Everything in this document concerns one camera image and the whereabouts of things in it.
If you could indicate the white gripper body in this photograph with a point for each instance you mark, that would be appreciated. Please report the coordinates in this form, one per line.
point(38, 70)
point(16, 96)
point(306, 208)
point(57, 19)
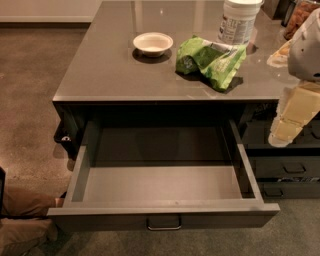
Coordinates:
point(306, 55)

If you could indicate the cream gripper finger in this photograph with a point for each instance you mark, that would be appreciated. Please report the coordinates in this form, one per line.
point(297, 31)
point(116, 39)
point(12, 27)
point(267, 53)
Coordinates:
point(300, 104)

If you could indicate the grey top drawer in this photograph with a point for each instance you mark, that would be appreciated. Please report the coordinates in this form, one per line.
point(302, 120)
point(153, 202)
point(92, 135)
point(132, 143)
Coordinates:
point(162, 178)

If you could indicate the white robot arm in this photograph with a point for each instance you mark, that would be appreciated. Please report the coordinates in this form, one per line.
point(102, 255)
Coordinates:
point(304, 53)

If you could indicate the right upper drawer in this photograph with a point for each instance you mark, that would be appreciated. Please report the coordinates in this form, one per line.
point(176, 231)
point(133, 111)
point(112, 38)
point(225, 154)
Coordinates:
point(278, 134)

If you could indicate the right lower drawer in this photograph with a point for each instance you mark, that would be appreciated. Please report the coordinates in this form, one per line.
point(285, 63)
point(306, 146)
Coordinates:
point(288, 177)

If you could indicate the jar of brown snacks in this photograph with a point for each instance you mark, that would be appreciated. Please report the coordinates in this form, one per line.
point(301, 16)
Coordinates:
point(300, 14)

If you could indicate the white plastic tub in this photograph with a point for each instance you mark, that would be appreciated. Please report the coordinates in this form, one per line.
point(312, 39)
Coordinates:
point(238, 21)

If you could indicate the green chip bag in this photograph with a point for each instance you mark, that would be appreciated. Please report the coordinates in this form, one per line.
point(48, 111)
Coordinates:
point(217, 62)

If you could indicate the white paper bowl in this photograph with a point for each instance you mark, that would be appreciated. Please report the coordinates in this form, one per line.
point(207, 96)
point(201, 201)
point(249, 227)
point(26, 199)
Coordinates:
point(153, 44)

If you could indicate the grey counter cabinet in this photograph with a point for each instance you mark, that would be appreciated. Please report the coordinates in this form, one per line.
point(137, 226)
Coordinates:
point(138, 55)

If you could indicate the black caster wheel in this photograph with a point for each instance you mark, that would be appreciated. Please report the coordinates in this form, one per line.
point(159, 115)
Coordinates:
point(62, 137)

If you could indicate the person's tan trouser legs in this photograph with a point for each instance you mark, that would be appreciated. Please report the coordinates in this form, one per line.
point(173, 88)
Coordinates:
point(24, 223)

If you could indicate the dark object at left edge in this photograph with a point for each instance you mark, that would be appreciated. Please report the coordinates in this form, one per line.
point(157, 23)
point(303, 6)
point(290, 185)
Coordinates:
point(2, 185)

